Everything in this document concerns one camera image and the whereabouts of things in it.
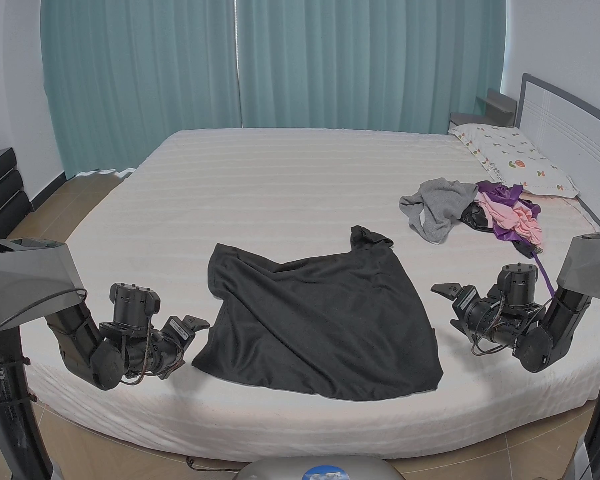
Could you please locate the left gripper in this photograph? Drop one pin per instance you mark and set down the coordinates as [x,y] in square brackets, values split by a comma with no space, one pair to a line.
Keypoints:
[177,335]

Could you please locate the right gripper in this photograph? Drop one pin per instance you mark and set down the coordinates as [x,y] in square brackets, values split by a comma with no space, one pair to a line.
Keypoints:
[472,310]

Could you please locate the black T-shirt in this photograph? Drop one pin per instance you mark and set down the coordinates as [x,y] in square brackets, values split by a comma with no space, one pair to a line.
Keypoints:
[320,318]

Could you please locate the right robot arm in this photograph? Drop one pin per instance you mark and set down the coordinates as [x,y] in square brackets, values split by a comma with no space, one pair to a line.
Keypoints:
[589,268]

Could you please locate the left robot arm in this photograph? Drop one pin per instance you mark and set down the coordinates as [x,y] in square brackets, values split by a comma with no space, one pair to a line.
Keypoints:
[25,278]

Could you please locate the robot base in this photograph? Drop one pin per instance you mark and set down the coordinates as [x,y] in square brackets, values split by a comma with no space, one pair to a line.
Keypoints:
[280,470]

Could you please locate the pile of clothes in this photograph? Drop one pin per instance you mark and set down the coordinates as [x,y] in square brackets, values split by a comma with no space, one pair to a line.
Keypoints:
[514,218]

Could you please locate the bed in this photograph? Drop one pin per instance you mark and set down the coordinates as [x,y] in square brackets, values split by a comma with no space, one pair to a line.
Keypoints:
[280,178]

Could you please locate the grey garment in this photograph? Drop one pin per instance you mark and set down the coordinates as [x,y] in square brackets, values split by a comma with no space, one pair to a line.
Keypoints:
[439,203]

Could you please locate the white printed pillow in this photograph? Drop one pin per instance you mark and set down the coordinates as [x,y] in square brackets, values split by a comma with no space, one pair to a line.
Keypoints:
[509,153]

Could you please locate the grey bedside table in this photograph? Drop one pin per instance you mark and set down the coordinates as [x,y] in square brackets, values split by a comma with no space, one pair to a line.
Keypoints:
[497,102]

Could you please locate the black chest of drawers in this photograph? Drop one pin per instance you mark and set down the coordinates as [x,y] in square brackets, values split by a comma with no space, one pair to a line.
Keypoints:
[5,193]

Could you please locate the blue-green curtain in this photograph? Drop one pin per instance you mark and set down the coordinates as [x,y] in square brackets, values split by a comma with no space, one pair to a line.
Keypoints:
[355,43]
[130,68]

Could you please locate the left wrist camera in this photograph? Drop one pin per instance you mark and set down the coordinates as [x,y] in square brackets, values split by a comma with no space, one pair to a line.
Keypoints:
[151,303]

